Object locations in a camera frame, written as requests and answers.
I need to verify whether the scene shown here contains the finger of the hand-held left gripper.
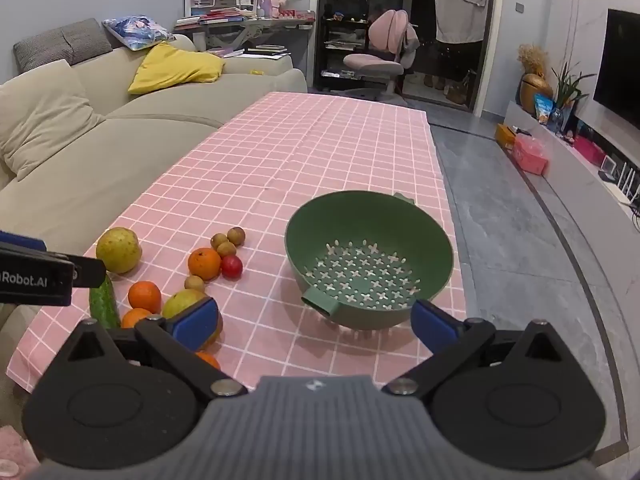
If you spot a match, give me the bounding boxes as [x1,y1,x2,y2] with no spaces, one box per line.
[67,255,108,289]

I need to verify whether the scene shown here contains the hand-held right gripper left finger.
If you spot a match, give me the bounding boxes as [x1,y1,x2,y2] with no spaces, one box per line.
[64,296,249,397]

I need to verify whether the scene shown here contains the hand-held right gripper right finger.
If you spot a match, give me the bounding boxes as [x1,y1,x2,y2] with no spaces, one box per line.
[382,299,568,397]

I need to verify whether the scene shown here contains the green-yellow mango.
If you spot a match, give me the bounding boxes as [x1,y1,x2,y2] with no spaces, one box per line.
[162,290,224,352]

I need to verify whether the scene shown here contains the green cucumber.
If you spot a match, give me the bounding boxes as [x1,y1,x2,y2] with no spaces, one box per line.
[88,274,122,330]

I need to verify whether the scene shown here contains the large orange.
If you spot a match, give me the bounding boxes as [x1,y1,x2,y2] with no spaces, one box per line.
[187,247,222,281]

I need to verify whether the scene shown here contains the green colander bowl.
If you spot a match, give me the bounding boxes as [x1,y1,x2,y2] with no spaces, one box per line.
[285,190,455,331]

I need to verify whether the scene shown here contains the beige sofa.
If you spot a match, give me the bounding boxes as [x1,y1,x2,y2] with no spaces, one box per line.
[0,34,308,431]

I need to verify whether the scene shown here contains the beige sofa cushion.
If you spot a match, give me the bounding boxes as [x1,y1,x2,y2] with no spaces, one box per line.
[0,59,107,182]

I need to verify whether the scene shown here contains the pink checked tablecloth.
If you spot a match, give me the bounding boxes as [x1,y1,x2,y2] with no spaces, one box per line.
[6,91,468,391]

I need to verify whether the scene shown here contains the pink box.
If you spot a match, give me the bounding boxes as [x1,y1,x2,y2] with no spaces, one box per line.
[511,135,549,176]

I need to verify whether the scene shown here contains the grey television console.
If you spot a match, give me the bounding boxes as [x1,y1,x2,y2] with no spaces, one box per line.
[502,100,640,261]

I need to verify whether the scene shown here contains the orange box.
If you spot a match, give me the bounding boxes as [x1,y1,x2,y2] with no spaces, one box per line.
[495,123,518,150]

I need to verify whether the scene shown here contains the yellow pillow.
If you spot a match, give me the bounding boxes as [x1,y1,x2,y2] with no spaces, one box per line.
[127,41,226,95]

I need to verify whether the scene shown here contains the grey cushion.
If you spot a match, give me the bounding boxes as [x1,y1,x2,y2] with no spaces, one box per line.
[13,17,115,73]

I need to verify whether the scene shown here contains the red box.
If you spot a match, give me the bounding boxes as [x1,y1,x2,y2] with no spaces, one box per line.
[573,135,606,166]

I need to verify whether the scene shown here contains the white router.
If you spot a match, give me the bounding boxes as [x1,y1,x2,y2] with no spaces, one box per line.
[597,155,640,206]

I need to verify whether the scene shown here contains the blue snack bag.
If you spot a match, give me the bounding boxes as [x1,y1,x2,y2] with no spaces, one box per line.
[533,94,555,125]

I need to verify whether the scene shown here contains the blue printed pillow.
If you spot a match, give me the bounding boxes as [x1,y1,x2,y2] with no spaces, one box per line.
[102,16,177,52]

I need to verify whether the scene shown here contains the gold vase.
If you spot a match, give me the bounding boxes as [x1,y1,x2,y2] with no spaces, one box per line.
[520,73,554,115]

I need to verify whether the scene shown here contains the green plant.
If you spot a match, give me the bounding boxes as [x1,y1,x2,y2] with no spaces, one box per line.
[551,61,598,111]

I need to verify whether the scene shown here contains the pink desk chair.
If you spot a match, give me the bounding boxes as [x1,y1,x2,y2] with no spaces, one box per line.
[342,9,420,106]

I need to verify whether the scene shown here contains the dried flowers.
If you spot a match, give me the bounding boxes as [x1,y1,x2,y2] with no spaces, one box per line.
[516,43,549,76]

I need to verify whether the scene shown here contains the cluttered desk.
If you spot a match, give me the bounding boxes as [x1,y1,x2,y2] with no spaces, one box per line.
[174,10,317,53]

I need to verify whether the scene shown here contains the black shelf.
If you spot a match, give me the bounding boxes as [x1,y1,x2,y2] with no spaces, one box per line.
[320,0,373,92]

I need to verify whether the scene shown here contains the black television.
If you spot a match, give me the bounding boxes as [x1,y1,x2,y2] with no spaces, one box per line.
[592,8,640,131]

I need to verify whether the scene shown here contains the hanging white towel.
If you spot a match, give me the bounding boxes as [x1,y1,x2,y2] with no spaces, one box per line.
[431,0,492,44]

